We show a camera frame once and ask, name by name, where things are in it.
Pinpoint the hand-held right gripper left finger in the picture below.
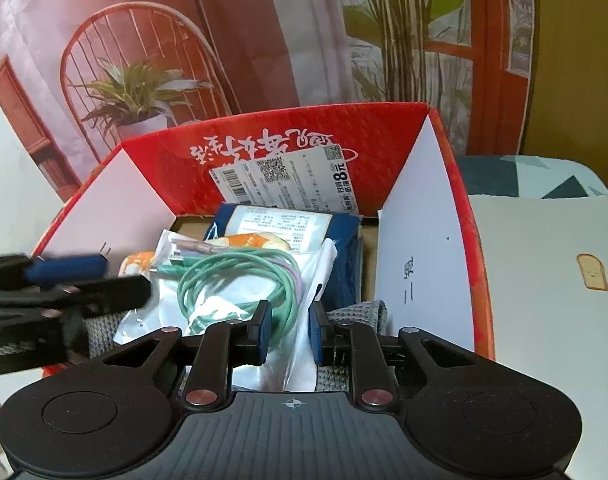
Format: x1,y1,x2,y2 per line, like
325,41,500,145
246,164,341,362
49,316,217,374
59,300,274,410

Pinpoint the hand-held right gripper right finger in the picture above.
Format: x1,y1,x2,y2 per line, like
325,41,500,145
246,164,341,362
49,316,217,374
308,302,530,407

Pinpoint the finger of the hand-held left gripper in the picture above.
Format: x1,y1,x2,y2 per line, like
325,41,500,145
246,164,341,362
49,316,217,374
0,253,110,291
44,275,153,319

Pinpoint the orange floral oven mitt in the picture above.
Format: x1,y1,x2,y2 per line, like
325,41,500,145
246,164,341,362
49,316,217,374
120,232,291,278

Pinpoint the grey knitted cloth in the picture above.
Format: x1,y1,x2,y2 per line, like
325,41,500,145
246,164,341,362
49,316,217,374
84,300,391,393

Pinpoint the clear bag with green cable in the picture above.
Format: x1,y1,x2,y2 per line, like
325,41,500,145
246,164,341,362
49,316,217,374
115,229,337,392

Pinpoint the red strawberry print cardboard box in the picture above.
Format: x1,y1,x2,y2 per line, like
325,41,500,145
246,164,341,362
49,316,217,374
29,101,497,396

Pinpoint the blue packet with white label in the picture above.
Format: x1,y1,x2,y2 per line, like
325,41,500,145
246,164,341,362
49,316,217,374
204,202,365,311

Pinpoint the room scene wall poster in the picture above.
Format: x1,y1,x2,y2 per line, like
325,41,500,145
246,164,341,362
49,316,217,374
0,0,535,206

